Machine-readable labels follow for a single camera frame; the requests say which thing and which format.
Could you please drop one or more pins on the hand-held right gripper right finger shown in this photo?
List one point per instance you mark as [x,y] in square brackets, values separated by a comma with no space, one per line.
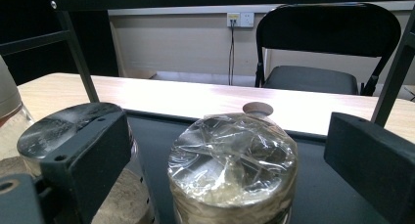
[375,162]

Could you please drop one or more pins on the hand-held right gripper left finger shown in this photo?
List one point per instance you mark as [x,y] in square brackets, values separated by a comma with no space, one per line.
[88,158]

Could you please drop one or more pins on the white lid glass jar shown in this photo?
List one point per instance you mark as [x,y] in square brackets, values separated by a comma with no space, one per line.
[8,97]

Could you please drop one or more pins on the shiny metal tin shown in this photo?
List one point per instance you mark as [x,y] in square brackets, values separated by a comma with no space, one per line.
[231,165]

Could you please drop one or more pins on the black folding chair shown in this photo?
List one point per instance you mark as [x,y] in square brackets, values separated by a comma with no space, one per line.
[326,31]

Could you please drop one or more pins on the white wall socket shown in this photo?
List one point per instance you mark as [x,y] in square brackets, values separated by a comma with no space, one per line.
[240,19]

